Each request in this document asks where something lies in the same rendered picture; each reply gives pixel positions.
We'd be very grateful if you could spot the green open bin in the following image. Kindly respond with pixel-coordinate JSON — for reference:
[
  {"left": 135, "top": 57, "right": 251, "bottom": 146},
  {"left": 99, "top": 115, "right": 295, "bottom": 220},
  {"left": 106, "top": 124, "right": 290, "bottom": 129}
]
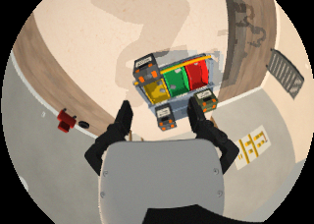
[{"left": 163, "top": 67, "right": 189, "bottom": 97}]

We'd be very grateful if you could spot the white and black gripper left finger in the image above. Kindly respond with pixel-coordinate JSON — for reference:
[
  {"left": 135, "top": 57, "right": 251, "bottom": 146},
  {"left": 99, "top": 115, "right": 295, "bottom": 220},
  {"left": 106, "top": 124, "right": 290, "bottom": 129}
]
[{"left": 84, "top": 100, "right": 133, "bottom": 177}]

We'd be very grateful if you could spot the yellow open bin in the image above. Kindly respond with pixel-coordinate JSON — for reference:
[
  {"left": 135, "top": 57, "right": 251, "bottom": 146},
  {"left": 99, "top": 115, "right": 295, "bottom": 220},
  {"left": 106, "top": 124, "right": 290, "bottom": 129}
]
[{"left": 144, "top": 78, "right": 170, "bottom": 104}]

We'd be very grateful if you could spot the black case with orange latches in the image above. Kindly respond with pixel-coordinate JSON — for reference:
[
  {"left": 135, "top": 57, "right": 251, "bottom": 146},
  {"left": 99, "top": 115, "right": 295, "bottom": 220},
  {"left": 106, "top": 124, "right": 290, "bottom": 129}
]
[{"left": 132, "top": 53, "right": 162, "bottom": 87}]

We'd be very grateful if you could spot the red bin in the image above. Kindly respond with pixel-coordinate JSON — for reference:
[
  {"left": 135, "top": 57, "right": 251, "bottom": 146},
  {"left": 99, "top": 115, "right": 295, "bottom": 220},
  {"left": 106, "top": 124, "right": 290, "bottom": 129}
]
[{"left": 183, "top": 60, "right": 208, "bottom": 90}]

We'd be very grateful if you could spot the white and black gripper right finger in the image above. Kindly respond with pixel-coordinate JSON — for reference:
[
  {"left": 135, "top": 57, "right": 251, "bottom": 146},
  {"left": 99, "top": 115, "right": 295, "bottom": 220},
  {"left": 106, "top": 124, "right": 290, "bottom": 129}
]
[{"left": 186, "top": 96, "right": 239, "bottom": 175}]

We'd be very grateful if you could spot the grey metal shelf rack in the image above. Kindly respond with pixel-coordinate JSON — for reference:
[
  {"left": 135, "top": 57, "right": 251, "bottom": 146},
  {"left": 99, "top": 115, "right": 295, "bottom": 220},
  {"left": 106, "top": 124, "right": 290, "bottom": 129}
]
[{"left": 132, "top": 53, "right": 214, "bottom": 121}]

